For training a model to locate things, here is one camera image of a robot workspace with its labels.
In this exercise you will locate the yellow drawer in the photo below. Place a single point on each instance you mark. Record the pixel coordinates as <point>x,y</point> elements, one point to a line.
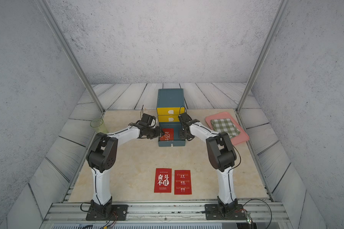
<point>168,118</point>
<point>170,110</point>

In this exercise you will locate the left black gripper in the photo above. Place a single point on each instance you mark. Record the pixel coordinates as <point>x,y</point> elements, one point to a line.
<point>158,133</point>

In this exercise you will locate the aluminium frame post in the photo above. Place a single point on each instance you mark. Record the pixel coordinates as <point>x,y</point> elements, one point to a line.
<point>283,6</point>
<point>51,21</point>

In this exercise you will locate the right aluminium frame post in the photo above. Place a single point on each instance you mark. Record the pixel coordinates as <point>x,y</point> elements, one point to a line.
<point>283,6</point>

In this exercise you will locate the green transparent plastic cup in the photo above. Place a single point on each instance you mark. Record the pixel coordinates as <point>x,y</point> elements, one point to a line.
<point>98,126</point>

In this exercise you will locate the teal drawer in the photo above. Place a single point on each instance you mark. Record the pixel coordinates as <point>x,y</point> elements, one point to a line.
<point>177,141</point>

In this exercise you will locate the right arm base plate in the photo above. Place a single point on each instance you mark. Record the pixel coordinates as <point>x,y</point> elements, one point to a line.
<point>224,212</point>

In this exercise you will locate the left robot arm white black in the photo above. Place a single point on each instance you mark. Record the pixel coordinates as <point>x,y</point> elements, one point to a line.
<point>102,156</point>

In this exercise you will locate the aluminium front rail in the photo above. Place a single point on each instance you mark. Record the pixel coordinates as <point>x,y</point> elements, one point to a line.
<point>168,215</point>

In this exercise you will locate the green checkered cloth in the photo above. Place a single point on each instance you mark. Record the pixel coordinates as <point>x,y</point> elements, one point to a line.
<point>225,125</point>

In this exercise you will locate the left aluminium frame post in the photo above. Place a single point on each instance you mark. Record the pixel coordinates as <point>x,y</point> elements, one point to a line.
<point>51,21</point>

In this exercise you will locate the teal drawer cabinet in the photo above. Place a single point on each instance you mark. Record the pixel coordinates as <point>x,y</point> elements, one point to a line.
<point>171,97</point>

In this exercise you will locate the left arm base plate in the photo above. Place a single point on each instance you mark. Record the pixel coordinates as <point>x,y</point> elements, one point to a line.
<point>106,213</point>

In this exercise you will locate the pink tray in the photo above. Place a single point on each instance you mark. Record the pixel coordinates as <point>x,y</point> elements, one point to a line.
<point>241,138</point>

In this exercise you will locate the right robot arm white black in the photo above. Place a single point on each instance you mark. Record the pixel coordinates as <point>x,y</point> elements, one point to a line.
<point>221,155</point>

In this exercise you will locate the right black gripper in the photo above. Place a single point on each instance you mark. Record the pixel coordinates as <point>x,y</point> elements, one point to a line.
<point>188,137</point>

